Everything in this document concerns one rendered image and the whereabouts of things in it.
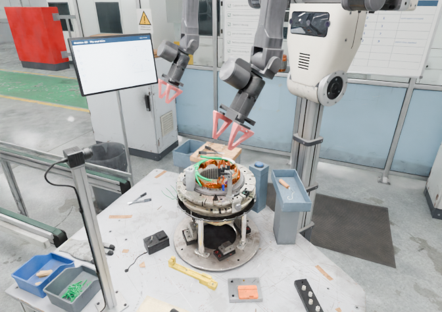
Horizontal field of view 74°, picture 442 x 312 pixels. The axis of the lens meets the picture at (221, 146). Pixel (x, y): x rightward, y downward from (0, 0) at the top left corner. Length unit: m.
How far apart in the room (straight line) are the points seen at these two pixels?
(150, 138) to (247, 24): 1.67
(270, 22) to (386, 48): 2.44
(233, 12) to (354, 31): 2.23
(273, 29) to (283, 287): 0.91
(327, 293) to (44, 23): 4.32
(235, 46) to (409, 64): 1.68
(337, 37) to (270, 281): 0.94
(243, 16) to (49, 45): 2.64
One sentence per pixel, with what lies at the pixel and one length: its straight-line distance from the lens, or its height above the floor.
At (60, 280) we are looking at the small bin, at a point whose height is 0.83.
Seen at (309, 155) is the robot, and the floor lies 1.11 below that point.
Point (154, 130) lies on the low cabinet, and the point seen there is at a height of 0.42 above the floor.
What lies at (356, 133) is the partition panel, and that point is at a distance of 3.41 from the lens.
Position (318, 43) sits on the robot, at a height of 1.60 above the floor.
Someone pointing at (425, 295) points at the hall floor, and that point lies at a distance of 2.56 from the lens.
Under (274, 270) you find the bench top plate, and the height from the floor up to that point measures 0.78.
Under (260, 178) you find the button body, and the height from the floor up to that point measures 0.99.
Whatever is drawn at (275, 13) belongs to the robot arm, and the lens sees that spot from 0.80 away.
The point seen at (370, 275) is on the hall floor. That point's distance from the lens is 2.51.
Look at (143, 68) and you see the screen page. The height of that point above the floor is 1.35.
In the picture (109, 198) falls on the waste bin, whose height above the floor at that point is 0.16.
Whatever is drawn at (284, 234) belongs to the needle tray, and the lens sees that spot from 1.35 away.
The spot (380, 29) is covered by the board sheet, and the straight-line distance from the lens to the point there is 3.14.
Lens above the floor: 1.74
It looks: 26 degrees down
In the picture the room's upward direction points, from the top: straight up
